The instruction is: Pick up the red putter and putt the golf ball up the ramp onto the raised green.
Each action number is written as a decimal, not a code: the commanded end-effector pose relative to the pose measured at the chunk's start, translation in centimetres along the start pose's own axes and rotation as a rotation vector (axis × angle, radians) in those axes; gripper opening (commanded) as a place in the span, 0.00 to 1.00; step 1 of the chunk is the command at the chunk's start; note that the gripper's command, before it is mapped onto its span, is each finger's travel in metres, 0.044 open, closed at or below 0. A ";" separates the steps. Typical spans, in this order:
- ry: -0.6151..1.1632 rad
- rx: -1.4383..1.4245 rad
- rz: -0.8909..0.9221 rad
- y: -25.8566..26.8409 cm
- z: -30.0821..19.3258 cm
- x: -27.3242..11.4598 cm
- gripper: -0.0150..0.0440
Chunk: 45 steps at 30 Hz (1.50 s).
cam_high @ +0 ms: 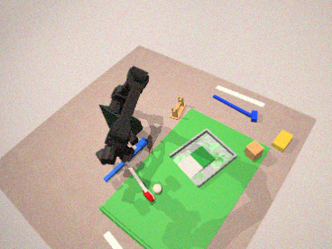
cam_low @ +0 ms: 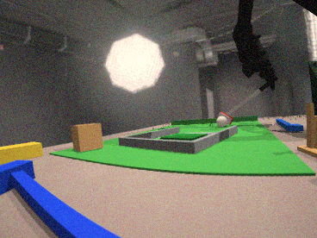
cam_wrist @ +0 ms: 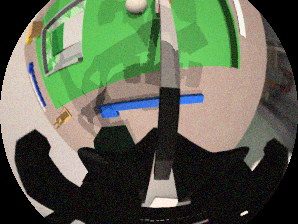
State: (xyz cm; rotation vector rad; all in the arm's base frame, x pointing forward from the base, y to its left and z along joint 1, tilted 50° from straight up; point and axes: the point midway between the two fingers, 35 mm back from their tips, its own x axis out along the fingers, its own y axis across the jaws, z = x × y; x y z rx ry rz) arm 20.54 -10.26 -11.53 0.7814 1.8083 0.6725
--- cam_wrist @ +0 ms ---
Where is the white golf ball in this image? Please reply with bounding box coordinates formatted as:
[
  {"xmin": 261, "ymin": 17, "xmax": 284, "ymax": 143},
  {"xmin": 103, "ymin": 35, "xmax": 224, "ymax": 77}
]
[{"xmin": 125, "ymin": 0, "xmax": 148, "ymax": 14}]

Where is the green flat mat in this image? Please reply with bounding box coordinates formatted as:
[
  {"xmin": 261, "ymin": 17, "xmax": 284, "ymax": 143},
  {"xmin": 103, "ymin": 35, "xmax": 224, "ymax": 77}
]
[{"xmin": 35, "ymin": 0, "xmax": 231, "ymax": 109}]

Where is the yellow rectangular block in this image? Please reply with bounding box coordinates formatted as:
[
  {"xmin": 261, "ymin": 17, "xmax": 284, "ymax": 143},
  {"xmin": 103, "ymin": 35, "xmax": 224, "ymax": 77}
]
[{"xmin": 25, "ymin": 35, "xmax": 32, "ymax": 45}]

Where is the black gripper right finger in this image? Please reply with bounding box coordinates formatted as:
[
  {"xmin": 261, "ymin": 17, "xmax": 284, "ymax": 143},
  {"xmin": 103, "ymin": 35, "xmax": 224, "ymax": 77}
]
[{"xmin": 172, "ymin": 133, "xmax": 250, "ymax": 202}]

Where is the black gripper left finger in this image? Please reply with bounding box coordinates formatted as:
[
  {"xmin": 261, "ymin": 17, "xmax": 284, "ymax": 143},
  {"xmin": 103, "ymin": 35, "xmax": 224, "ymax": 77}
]
[{"xmin": 77, "ymin": 128, "xmax": 157, "ymax": 204}]

